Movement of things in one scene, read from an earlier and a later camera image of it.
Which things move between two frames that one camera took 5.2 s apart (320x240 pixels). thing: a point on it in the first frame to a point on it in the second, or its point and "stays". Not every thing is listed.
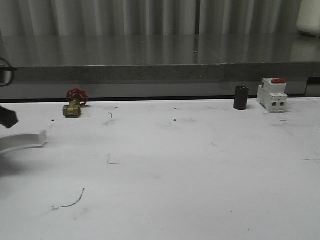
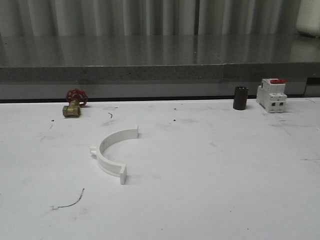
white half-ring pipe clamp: (22, 140) to (108, 167)
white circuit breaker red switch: (271, 95) stays
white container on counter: (308, 17) stays
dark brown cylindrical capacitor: (241, 94) stays
